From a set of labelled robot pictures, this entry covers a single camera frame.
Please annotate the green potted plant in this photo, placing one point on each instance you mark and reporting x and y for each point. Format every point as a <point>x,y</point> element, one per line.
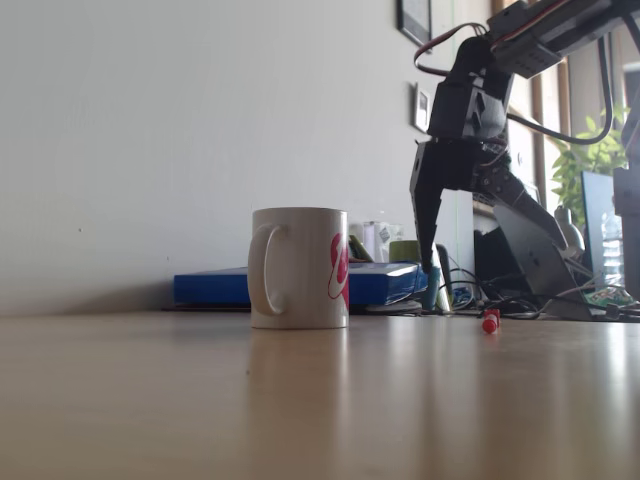
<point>595,150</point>

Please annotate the red and white marker pen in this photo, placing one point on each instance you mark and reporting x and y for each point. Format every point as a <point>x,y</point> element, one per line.
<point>491,322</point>

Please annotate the white mug with pink logo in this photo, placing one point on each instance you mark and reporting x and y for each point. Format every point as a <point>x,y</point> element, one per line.
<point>300,270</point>

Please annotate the teal cylinder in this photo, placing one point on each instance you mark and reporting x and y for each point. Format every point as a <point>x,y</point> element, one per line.
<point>432,292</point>

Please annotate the small white picture frame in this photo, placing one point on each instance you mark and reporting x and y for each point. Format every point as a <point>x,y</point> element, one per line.
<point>421,107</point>

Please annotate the grey laptop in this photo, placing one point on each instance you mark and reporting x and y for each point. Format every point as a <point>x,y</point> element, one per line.
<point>535,265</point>

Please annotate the blue binder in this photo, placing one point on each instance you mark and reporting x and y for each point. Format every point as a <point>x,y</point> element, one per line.
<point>215,287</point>

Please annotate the large black picture frame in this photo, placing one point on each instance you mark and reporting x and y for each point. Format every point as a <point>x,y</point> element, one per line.
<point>415,17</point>

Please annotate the dark computer monitor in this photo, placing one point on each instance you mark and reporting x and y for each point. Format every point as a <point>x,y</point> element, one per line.
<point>595,225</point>

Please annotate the green circuit board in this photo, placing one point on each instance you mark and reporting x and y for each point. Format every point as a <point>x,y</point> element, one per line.
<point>607,297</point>

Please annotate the colourful small packet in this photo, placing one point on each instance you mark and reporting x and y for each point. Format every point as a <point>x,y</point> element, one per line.
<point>360,250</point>

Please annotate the clear plastic container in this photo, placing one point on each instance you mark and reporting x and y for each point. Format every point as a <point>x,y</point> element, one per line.
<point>382,240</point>

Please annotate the green cup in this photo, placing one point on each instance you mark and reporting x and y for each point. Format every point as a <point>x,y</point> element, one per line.
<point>404,251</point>

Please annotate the clear plastic water bottle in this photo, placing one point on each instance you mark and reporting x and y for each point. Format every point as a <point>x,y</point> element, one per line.
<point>612,250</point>

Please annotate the white desk lamp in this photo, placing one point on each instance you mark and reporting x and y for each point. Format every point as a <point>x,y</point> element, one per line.
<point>572,232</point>

